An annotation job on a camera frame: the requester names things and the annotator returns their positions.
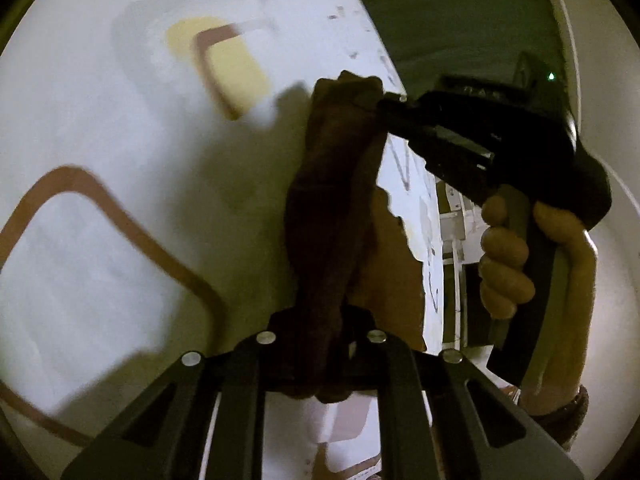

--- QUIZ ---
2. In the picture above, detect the white patterned bedsheet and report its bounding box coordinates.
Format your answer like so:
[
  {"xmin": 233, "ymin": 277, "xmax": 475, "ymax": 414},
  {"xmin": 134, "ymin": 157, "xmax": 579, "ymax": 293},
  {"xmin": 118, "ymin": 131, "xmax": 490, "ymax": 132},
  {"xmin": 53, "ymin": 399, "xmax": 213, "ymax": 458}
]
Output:
[{"xmin": 0, "ymin": 0, "xmax": 447, "ymax": 480}]

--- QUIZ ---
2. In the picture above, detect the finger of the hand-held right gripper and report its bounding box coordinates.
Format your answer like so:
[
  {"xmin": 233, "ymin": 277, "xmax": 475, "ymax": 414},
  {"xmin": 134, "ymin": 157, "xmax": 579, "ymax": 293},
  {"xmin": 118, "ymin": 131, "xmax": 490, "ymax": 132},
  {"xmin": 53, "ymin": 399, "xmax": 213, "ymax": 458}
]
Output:
[{"xmin": 376, "ymin": 91, "xmax": 441, "ymax": 141}]

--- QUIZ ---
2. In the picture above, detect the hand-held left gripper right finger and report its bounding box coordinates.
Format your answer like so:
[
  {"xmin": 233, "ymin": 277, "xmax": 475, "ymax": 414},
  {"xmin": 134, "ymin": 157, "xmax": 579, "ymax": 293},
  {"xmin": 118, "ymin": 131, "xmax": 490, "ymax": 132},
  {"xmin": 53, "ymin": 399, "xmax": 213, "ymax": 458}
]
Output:
[{"xmin": 345, "ymin": 305, "xmax": 586, "ymax": 480}]

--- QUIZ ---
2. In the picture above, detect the person's right hand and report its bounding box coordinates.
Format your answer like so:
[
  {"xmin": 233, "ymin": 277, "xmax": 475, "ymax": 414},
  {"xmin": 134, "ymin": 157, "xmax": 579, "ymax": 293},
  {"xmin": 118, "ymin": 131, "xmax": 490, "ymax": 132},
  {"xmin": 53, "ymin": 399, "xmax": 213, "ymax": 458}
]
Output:
[{"xmin": 478, "ymin": 194, "xmax": 599, "ymax": 416}]

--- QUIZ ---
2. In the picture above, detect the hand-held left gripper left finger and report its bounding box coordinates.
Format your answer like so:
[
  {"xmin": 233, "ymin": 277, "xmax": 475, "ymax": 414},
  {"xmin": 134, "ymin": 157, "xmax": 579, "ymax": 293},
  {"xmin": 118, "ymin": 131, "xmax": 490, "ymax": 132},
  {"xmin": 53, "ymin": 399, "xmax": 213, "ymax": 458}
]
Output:
[{"xmin": 60, "ymin": 309, "xmax": 296, "ymax": 480}]

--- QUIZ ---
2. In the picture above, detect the brown garment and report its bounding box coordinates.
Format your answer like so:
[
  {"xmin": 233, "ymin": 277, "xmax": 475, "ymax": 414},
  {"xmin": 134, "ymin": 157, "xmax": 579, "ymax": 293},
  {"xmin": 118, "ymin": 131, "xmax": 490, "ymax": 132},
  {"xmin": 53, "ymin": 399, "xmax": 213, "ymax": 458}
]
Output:
[{"xmin": 284, "ymin": 70, "xmax": 427, "ymax": 405}]

